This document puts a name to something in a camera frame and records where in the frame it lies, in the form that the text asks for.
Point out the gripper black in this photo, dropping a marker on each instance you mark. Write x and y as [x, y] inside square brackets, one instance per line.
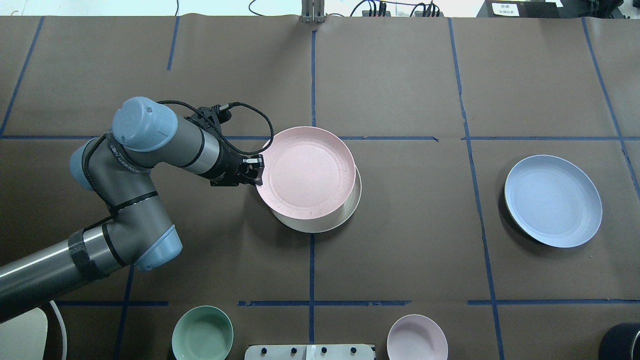
[228, 167]

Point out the pink plate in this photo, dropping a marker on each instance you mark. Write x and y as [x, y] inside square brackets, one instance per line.
[308, 173]

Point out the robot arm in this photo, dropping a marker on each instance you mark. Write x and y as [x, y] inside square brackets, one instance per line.
[117, 166]

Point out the cream plate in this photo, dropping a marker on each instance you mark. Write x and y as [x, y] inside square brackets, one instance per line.
[331, 221]

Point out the green bowl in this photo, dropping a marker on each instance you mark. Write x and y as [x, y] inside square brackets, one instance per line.
[203, 333]

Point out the pink bowl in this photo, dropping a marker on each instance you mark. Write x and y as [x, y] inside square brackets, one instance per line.
[416, 337]

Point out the cream toaster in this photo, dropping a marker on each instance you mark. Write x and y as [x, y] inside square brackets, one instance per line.
[24, 337]

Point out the black box with label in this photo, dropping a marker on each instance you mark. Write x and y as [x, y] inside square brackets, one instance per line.
[518, 9]

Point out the blue plate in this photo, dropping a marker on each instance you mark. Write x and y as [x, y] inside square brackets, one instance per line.
[553, 201]

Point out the dark blue pot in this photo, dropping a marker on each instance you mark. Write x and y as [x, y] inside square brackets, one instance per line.
[621, 342]

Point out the aluminium frame post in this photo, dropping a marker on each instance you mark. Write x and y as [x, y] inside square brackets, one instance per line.
[313, 11]

